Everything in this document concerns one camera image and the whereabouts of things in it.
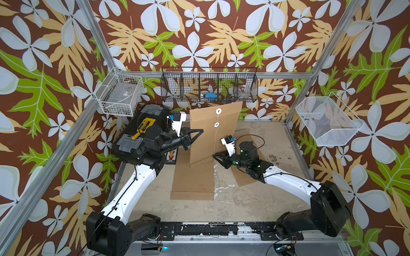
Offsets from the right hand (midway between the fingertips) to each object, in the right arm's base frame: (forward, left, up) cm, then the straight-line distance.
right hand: (213, 155), depth 80 cm
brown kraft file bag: (-7, +10, -18) cm, 22 cm away
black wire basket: (+45, +1, +11) cm, 47 cm away
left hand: (-1, +5, +20) cm, 21 cm away
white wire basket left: (+30, +52, +16) cm, 62 cm away
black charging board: (+10, +26, -17) cm, 32 cm away
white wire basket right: (+16, -61, +9) cm, 63 cm away
